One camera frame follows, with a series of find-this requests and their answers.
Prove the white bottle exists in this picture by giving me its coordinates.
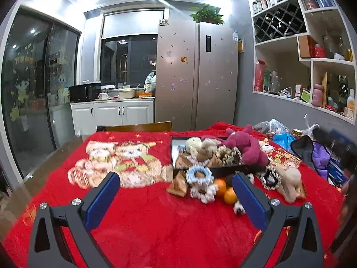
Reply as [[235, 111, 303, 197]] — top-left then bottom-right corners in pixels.
[[346, 89, 356, 119]]

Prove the kraft paper bag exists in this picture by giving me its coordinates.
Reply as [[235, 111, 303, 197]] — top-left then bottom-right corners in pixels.
[[166, 170, 190, 196], [296, 184, 308, 200], [175, 151, 196, 170]]

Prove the black microwave oven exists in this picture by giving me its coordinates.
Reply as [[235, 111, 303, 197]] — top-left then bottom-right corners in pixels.
[[69, 83, 102, 103]]

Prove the white kitchen cabinet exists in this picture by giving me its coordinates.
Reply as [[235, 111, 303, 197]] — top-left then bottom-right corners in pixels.
[[70, 98, 156, 136]]

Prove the clear plastic bag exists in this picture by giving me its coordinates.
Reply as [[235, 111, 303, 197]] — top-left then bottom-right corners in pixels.
[[252, 119, 291, 139], [304, 113, 320, 138]]

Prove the black framed white tray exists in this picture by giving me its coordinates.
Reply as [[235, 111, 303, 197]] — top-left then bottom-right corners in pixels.
[[171, 136, 269, 178]]

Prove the silver double door refrigerator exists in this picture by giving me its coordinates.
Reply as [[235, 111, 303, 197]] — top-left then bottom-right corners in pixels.
[[155, 19, 239, 132]]

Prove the purple black jacket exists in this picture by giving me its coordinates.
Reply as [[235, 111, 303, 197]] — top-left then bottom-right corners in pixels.
[[290, 135, 332, 180]]

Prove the pink bottle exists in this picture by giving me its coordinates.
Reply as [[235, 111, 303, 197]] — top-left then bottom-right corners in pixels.
[[312, 84, 325, 107]]

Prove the cream cooking pot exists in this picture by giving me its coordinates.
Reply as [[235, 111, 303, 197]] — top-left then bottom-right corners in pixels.
[[117, 88, 137, 99]]

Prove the white plastic bag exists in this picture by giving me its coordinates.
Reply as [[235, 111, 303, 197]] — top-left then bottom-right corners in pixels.
[[144, 72, 156, 93]]

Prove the blue plastic bag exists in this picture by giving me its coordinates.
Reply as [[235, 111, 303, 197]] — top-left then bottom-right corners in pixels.
[[272, 132, 296, 152]]

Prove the white wall shelf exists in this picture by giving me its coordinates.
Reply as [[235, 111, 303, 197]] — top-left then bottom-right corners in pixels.
[[247, 0, 357, 125]]

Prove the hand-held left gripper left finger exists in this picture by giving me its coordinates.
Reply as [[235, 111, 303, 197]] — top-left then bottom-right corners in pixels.
[[29, 172, 121, 268]]

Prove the glass sliding door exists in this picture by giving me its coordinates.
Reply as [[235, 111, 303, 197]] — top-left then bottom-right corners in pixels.
[[1, 7, 82, 177]]

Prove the orange mandarin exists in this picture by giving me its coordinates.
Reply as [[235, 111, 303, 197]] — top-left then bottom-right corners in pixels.
[[213, 179, 227, 197], [224, 187, 238, 206]]

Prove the pink scrunchie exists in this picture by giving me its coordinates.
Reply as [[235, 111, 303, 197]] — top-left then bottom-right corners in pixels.
[[191, 184, 218, 204]]

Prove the magenta plush toy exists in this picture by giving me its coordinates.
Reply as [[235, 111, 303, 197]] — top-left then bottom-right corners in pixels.
[[202, 125, 270, 174]]

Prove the light blue scrunchie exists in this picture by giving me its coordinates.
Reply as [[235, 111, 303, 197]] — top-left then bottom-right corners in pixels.
[[185, 165, 214, 186]]

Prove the red gift box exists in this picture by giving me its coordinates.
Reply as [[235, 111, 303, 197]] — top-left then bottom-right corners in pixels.
[[254, 60, 267, 93]]

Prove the dark kitchen window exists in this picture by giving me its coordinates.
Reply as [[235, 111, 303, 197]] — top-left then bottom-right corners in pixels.
[[100, 35, 158, 86]]

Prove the wooden desktop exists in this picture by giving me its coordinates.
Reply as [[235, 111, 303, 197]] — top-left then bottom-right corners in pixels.
[[0, 134, 90, 229]]

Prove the blue white cardboard box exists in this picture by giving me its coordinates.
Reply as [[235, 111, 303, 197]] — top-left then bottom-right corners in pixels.
[[326, 130, 352, 188]]

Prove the small brown bear toy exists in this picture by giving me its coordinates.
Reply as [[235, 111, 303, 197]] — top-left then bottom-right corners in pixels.
[[197, 139, 221, 161]]

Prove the beige plush toy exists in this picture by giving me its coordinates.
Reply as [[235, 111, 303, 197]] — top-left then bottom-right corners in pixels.
[[275, 166, 303, 203]]

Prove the red printed blanket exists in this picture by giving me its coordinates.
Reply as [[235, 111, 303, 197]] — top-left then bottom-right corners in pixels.
[[1, 121, 346, 268]]

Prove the green potted plant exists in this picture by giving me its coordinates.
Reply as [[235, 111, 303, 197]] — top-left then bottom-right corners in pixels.
[[190, 5, 225, 24]]

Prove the wooden chair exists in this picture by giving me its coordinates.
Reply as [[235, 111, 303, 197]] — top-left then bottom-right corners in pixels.
[[96, 121, 173, 133]]

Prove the white plush duck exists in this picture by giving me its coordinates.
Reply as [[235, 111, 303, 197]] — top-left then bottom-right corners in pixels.
[[186, 137, 203, 153]]

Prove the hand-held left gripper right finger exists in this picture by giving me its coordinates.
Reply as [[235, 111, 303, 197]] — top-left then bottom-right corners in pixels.
[[232, 172, 324, 268]]

